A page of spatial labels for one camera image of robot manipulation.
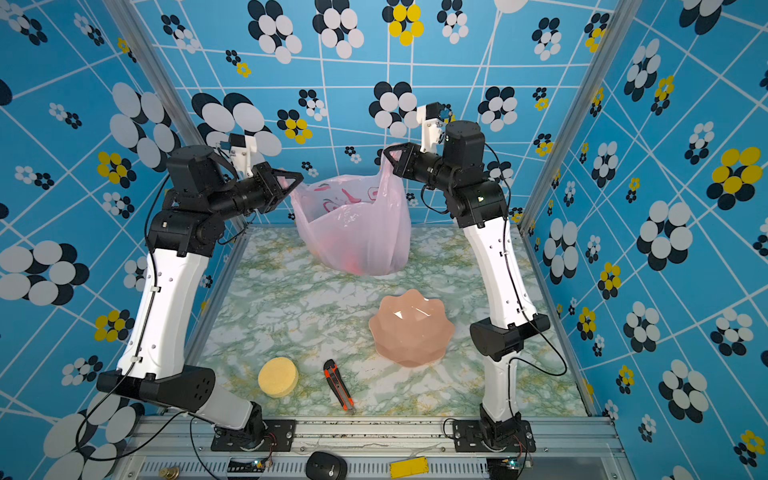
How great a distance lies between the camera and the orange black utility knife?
802 mm

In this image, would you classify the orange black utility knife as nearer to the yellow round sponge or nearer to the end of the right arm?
the yellow round sponge

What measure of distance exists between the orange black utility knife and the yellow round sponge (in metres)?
0.09
